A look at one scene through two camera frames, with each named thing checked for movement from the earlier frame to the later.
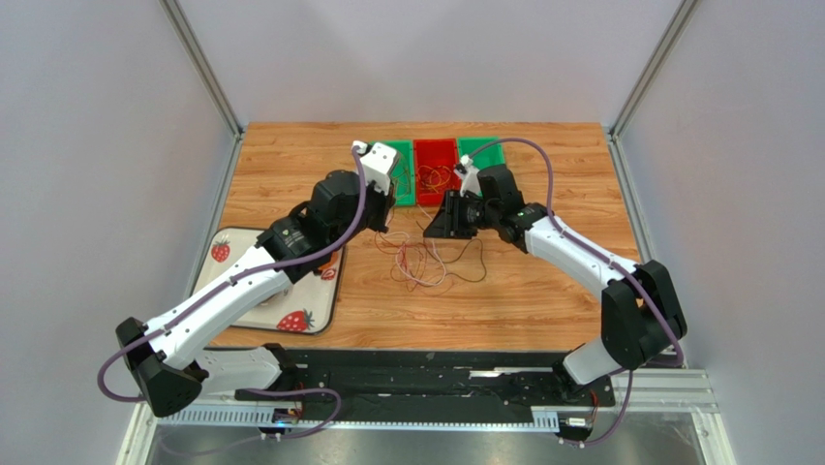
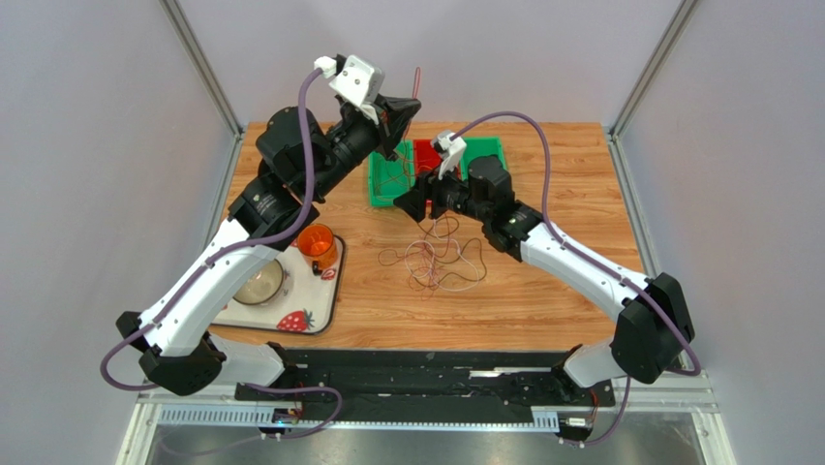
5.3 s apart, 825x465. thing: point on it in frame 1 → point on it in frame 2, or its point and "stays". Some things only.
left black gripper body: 378,204 → 360,137
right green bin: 490,154 stays
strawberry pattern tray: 311,305 stays
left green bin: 404,174 stays
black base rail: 435,386 stays
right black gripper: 460,215 → 435,199
